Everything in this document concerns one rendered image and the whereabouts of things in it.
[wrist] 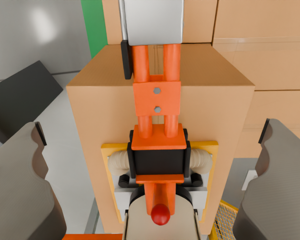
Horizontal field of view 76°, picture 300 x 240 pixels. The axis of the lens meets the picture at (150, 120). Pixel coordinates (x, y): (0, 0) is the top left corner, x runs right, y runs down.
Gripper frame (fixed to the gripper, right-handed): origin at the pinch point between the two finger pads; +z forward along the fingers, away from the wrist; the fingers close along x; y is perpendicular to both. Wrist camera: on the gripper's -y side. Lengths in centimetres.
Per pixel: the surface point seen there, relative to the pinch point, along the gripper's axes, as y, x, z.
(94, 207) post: 132, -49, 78
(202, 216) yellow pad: 54, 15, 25
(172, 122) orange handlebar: 9.4, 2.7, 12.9
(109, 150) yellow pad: 25.7, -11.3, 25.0
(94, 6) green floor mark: -2, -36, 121
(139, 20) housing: -4.0, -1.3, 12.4
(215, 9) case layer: -1, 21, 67
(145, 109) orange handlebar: 7.0, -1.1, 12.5
